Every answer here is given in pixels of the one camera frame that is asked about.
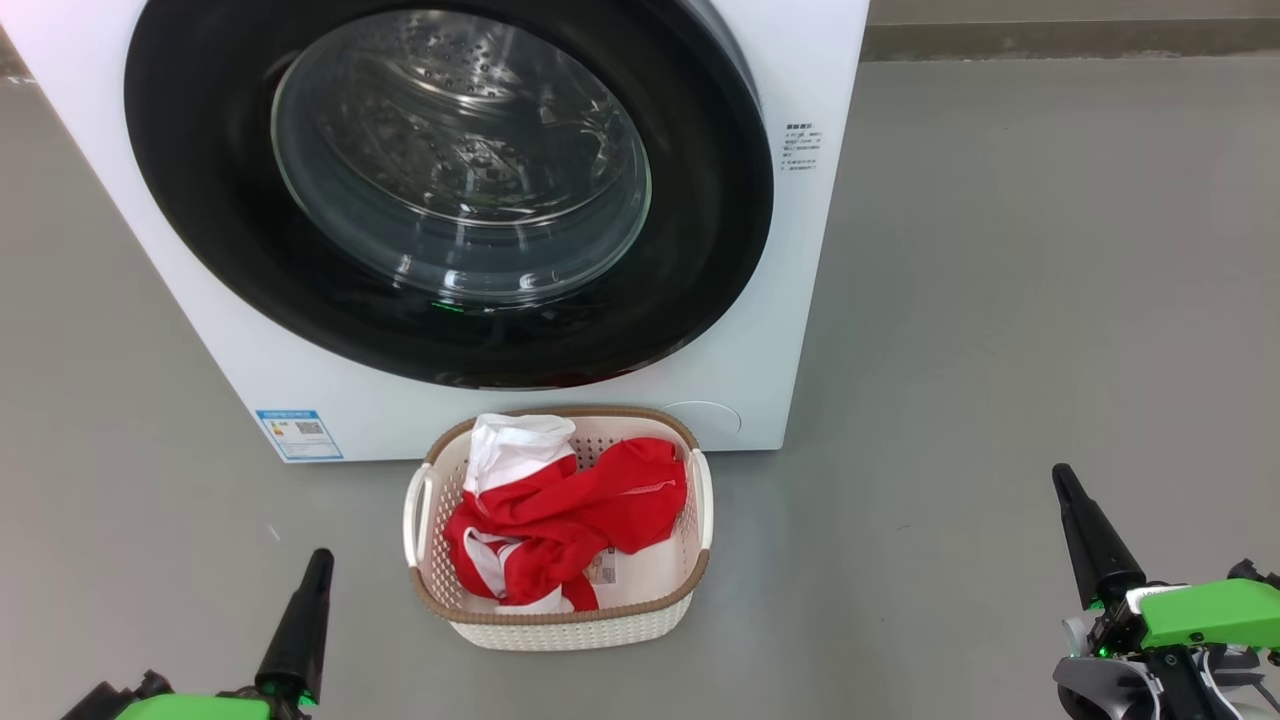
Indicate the blue energy label sticker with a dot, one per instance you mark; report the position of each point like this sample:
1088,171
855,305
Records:
298,435

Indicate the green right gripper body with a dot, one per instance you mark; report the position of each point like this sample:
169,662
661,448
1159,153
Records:
1210,612

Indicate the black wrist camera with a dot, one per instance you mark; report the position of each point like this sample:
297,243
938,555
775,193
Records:
100,705
1255,575

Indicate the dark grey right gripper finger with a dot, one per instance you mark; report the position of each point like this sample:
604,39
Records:
1095,545

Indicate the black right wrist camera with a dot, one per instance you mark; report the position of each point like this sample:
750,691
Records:
1255,575

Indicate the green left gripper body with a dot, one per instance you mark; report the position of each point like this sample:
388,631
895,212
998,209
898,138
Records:
200,708

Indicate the red garment with white stripe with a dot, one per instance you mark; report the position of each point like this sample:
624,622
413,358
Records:
590,510

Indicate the printed text label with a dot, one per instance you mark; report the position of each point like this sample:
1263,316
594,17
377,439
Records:
801,147

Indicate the round white filter cover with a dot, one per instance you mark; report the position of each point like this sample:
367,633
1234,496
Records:
705,418

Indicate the paper product label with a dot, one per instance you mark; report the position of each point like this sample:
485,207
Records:
603,567

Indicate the white washing machine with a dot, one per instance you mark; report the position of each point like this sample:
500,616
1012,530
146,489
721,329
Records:
800,300

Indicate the dark grey round glass door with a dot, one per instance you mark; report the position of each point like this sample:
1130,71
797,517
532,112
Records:
200,200

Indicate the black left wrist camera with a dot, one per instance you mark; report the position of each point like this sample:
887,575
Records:
100,705

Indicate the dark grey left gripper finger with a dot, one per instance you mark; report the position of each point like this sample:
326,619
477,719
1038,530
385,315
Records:
297,630

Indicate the cream perforated laundry basket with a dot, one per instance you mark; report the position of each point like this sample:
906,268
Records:
560,630

